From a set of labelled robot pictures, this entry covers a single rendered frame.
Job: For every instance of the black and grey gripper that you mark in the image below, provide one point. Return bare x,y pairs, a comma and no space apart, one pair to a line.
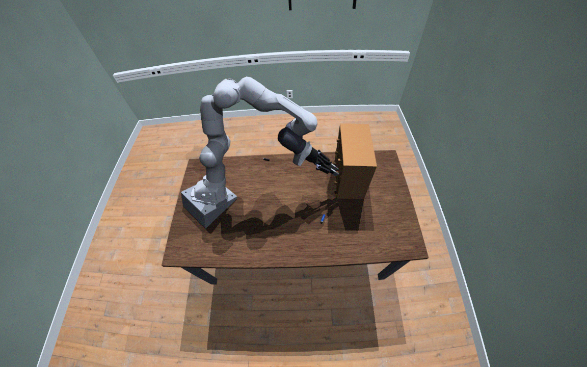
322,162

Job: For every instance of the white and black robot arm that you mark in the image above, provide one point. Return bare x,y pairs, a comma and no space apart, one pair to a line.
212,188

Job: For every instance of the wooden chest of drawers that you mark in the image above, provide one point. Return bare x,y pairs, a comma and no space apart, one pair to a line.
359,162

